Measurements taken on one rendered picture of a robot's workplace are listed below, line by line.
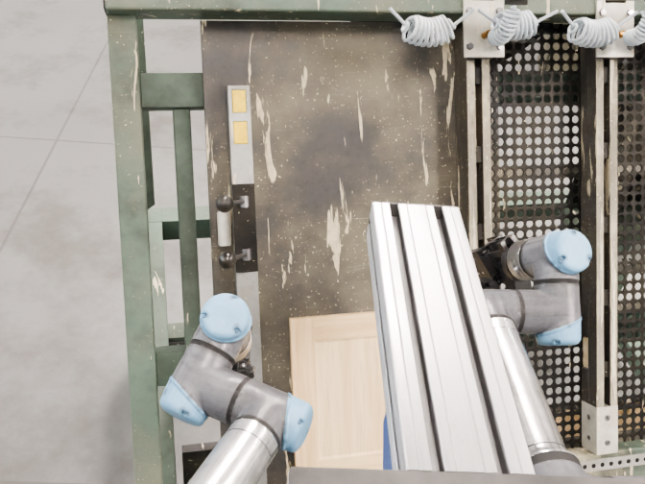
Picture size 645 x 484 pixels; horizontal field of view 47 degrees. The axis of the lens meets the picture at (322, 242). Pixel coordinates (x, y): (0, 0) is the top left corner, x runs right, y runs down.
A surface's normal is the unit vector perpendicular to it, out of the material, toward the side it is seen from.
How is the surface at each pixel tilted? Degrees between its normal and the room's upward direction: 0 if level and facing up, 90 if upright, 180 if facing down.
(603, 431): 56
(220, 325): 28
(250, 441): 15
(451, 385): 0
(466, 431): 0
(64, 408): 0
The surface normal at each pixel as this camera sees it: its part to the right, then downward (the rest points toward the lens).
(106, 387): 0.09, -0.78
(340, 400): 0.21, 0.08
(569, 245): 0.35, -0.15
